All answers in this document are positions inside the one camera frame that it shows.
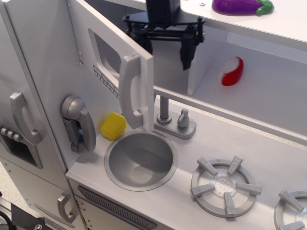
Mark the grey toy stove burner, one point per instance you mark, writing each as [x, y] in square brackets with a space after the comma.
[224, 188]

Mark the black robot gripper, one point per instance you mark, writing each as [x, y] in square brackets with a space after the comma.
[164, 20]

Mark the black equipment at corner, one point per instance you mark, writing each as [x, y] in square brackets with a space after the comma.
[14, 218]

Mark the silver toy faucet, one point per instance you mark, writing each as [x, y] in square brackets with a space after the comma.
[177, 125]

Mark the grey fridge ice dispenser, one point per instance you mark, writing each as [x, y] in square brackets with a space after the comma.
[16, 145]

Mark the round silver sink bowl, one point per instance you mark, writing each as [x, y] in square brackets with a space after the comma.
[140, 161]

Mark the white toy microwave door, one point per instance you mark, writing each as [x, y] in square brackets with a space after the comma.
[122, 65]

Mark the purple toy eggplant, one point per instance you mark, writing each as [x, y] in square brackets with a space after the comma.
[243, 7]

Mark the yellow toy bell pepper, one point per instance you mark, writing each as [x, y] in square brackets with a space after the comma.
[113, 126]

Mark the grey toy telephone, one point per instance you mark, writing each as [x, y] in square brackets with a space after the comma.
[79, 125]

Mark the small grey lower handle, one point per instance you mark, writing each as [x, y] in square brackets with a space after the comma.
[67, 208]

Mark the red white toy radish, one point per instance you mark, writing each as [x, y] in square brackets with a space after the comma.
[231, 72]

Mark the dark oven vent grille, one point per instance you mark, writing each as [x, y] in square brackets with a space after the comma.
[117, 210]

